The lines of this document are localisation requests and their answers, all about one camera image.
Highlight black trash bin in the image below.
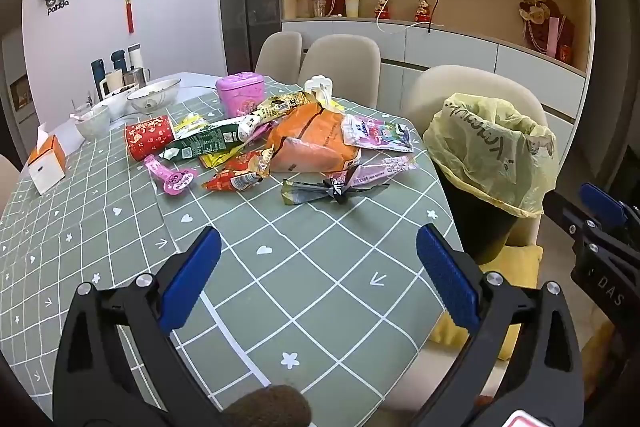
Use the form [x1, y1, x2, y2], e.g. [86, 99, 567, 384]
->
[434, 164, 518, 265]

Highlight red figurine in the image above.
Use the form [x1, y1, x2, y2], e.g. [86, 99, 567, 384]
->
[414, 0, 432, 23]
[374, 0, 390, 20]

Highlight white rectangular dish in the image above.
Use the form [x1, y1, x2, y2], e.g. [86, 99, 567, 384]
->
[98, 84, 137, 121]

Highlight gold yellow snack wrapper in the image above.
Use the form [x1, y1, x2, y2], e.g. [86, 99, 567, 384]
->
[250, 91, 345, 124]

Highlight right red figurine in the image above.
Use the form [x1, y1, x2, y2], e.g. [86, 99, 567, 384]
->
[414, 0, 432, 23]

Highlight left red figurine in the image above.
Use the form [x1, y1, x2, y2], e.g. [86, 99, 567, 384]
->
[374, 0, 390, 20]

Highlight white mug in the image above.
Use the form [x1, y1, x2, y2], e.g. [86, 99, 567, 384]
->
[98, 69, 124, 100]

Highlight small white bowl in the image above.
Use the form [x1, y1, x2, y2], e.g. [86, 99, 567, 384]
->
[70, 104, 111, 141]

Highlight red gift bag bouquet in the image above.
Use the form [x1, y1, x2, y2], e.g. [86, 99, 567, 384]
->
[518, 0, 575, 64]

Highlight left brown gloved hand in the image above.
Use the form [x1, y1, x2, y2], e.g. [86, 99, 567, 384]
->
[221, 385, 312, 427]

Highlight white yellow toy box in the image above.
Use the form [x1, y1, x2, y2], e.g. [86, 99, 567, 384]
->
[304, 75, 333, 109]

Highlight blue thermos bottle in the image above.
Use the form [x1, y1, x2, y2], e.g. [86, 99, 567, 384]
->
[91, 58, 106, 98]
[111, 50, 127, 74]

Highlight green grid tablecloth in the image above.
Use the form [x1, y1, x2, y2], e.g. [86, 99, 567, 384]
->
[1, 130, 459, 426]

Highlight orange white tissue box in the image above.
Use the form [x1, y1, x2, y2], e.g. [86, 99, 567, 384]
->
[27, 124, 66, 195]

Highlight red gold snack wrapper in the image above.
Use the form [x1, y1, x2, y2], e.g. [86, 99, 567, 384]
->
[203, 147, 273, 192]

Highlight black cable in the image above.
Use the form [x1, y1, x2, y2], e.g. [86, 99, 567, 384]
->
[426, 0, 446, 34]

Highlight red paper cup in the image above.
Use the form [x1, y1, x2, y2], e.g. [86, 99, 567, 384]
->
[124, 115, 175, 161]

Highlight metal mug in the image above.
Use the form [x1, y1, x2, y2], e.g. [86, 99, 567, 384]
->
[122, 67, 151, 89]

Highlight orange plastic bag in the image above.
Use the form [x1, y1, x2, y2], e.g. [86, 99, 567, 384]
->
[266, 103, 361, 173]

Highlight middle beige chair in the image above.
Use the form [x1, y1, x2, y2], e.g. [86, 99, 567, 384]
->
[298, 34, 381, 107]

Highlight black foil wrapper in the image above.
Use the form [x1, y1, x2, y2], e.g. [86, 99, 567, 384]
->
[281, 166, 390, 206]

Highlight colorful cartoon snack bag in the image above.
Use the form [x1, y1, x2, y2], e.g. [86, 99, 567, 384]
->
[341, 115, 412, 153]

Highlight white thermos bottle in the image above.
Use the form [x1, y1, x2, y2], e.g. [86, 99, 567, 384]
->
[127, 43, 144, 69]

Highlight green white milk pouch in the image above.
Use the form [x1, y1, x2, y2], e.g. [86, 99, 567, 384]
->
[160, 115, 269, 161]

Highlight far beige chair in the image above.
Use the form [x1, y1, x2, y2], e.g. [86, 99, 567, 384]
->
[254, 31, 303, 84]

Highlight large white bowl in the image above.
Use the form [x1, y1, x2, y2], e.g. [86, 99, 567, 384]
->
[127, 78, 181, 115]

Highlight pink yellow snack bag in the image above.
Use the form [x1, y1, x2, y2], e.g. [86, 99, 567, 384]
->
[347, 154, 418, 187]

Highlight yellow striped snack bag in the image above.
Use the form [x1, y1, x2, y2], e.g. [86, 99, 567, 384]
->
[172, 113, 209, 140]

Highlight yellow seat cushion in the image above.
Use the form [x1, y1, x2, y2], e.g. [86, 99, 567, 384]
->
[429, 243, 545, 362]

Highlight pink toy box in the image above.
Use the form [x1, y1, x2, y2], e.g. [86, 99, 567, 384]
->
[216, 72, 266, 118]

